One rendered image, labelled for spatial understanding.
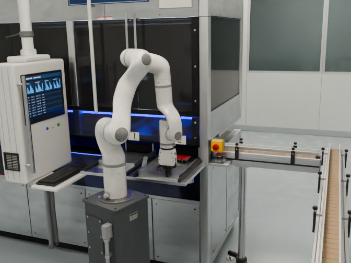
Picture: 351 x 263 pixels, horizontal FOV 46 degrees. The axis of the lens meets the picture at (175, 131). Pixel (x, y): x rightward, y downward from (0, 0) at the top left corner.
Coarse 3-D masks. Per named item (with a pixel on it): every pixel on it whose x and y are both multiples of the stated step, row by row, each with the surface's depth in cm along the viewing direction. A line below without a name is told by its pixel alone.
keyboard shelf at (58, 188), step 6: (48, 174) 276; (78, 174) 273; (84, 174) 275; (36, 180) 265; (66, 180) 263; (72, 180) 263; (36, 186) 254; (42, 186) 253; (48, 186) 252; (60, 186) 252; (66, 186) 257
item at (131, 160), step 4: (124, 152) 294; (128, 152) 294; (132, 152) 293; (136, 152) 293; (140, 152) 293; (152, 152) 283; (128, 156) 285; (132, 156) 285; (136, 156) 285; (140, 156) 284; (144, 156) 284; (148, 156) 278; (100, 160) 267; (128, 160) 276; (132, 160) 275; (136, 160) 275; (140, 160) 266; (100, 164) 267; (128, 164) 260; (132, 164) 259; (136, 164) 261
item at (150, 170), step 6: (150, 162) 260; (156, 162) 269; (192, 162) 258; (144, 168) 252; (150, 168) 259; (156, 168) 258; (162, 168) 258; (174, 168) 258; (180, 168) 258; (186, 168) 248; (138, 174) 245; (144, 174) 244; (150, 174) 242; (156, 174) 241; (162, 174) 239; (174, 174) 237; (180, 174) 238
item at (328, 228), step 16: (336, 160) 251; (320, 176) 211; (336, 176) 224; (320, 192) 202; (336, 192) 202; (320, 208) 184; (336, 208) 184; (320, 224) 169; (336, 224) 169; (320, 240) 149; (336, 240) 156; (320, 256) 138; (336, 256) 145
